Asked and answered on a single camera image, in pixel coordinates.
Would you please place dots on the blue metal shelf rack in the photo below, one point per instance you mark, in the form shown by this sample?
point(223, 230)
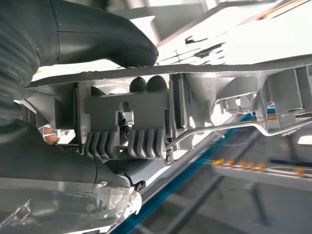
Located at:
point(161, 193)

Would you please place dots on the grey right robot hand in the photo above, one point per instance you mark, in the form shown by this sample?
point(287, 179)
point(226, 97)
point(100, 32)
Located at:
point(48, 161)

